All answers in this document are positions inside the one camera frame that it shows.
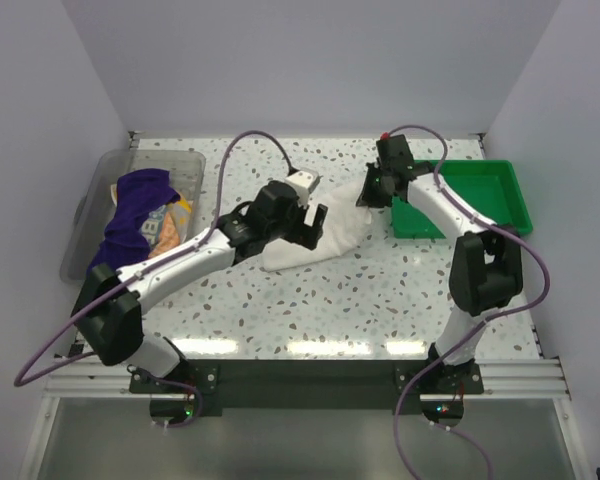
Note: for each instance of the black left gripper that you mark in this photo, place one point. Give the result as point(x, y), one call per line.
point(300, 235)

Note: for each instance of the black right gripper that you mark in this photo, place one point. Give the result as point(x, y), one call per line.
point(369, 199)

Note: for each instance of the purple towel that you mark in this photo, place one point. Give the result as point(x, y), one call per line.
point(139, 193)

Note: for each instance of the aluminium frame rail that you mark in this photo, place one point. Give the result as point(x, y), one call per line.
point(500, 379)

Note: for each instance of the white towel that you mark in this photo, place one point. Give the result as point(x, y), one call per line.
point(344, 228)

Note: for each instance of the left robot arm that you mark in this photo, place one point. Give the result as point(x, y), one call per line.
point(111, 304)

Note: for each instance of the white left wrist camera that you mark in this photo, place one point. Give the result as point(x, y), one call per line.
point(304, 182)

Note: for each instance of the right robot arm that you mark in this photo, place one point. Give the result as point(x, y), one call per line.
point(486, 268)

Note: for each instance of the clear grey plastic bin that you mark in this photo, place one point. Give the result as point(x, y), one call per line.
point(97, 207)

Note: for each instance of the colourful patterned towel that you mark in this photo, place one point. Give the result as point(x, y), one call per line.
point(166, 227)

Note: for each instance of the green plastic tray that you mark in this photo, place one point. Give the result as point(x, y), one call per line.
point(491, 186)

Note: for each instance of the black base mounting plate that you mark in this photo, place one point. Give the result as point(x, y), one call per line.
point(208, 387)

